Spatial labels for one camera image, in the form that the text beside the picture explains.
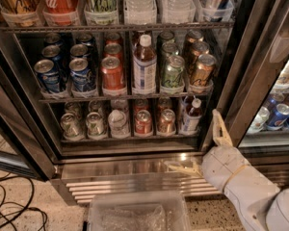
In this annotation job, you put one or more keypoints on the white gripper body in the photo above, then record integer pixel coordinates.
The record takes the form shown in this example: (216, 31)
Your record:
(219, 166)

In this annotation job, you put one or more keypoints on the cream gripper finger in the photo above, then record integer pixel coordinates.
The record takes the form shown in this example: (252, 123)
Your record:
(220, 133)
(194, 170)

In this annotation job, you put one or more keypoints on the blue label tea bottle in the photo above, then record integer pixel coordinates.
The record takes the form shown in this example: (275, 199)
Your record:
(144, 66)

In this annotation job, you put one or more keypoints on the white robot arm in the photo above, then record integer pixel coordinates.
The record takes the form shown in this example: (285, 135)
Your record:
(260, 204)

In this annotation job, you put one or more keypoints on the small tea bottle bottom shelf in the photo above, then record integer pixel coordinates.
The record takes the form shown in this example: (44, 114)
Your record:
(191, 116)

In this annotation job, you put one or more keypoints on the front gold can bottom shelf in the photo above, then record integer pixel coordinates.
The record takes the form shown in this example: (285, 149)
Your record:
(166, 122)

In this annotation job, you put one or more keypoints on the gold can shelf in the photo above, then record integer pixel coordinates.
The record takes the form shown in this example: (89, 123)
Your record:
(196, 49)
(203, 71)
(166, 122)

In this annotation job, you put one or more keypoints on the right fridge glass door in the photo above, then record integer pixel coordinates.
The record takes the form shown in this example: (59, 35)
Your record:
(256, 53)

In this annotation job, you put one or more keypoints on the front red can bottom shelf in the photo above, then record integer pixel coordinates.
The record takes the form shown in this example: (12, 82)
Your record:
(143, 122)

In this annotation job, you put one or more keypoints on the front gold can middle shelf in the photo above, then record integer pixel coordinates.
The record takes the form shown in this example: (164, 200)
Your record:
(203, 71)

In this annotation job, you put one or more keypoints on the front green can middle shelf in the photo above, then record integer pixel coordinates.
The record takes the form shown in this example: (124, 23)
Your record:
(172, 73)

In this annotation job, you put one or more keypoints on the green can shelf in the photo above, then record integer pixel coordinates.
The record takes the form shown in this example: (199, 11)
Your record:
(95, 125)
(168, 49)
(172, 73)
(101, 12)

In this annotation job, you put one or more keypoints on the fridge bottom vent grille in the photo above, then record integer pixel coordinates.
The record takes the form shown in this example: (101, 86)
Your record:
(84, 190)

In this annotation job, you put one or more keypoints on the front red can middle shelf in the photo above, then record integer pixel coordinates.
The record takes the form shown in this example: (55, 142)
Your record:
(112, 74)

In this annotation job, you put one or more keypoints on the clear water bottle top right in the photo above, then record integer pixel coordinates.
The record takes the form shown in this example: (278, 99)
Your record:
(177, 11)

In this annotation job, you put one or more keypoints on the clear water bottle top left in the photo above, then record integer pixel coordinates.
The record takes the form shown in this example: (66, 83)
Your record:
(139, 12)

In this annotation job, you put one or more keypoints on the open left fridge door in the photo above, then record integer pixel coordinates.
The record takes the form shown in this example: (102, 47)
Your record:
(27, 157)

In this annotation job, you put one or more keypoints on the green can top shelf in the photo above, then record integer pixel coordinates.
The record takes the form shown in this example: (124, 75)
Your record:
(101, 12)

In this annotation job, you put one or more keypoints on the red cola can top shelf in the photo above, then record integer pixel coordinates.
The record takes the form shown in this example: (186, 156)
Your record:
(58, 12)

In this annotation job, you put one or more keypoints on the orange can top shelf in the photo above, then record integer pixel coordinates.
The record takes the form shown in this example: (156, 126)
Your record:
(21, 13)

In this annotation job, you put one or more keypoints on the blue can behind right door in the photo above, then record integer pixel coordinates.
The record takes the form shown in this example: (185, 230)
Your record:
(278, 116)

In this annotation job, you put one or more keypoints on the clear plastic bin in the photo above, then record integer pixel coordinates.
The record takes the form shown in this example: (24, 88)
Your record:
(139, 211)

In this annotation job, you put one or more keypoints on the front green can bottom left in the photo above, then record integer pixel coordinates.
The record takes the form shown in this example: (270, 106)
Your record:
(71, 127)

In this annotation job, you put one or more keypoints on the blue can column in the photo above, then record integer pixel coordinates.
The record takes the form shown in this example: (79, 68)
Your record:
(80, 51)
(53, 53)
(81, 74)
(49, 76)

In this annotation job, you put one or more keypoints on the front blue can left column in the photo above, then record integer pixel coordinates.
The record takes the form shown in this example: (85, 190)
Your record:
(49, 76)

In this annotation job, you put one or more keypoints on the middle blue can left column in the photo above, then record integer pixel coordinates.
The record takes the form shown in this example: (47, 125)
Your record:
(53, 53)

